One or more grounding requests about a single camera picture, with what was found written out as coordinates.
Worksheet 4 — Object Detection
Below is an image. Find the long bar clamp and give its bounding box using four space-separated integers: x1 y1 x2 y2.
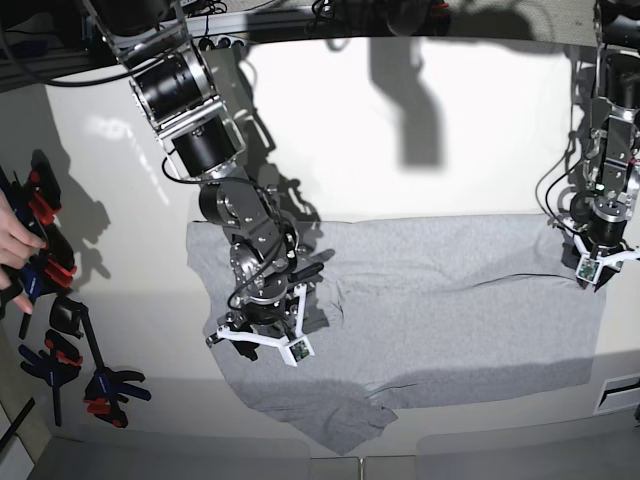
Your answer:
49 295 152 429

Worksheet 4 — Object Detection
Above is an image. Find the middle blue red clamp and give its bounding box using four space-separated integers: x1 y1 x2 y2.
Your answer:
1 220 77 318

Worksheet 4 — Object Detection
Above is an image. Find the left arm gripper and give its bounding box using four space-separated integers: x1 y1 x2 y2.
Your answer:
569 197 639 292

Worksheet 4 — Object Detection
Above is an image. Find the lower blue red clamp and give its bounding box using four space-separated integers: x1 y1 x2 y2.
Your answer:
18 329 83 427

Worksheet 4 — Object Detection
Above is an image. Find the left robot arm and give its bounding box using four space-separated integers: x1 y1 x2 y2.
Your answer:
542 1 639 291

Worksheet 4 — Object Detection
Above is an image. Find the grey T-shirt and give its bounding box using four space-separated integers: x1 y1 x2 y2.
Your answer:
212 215 606 455

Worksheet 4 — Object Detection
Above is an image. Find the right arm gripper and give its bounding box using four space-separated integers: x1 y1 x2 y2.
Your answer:
204 282 317 367

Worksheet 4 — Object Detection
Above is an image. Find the blue red clamp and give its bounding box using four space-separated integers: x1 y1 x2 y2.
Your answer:
1 151 61 239
18 329 83 427
1 220 77 318

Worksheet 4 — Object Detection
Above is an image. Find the upper blue red clamp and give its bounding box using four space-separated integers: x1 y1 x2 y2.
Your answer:
1 151 61 239

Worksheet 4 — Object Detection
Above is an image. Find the white table label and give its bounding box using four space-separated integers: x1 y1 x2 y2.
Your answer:
593 374 639 415

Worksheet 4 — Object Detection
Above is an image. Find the person's hand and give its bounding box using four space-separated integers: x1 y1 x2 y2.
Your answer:
0 189 50 316

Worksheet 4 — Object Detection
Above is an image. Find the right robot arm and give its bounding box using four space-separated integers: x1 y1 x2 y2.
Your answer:
84 1 324 367

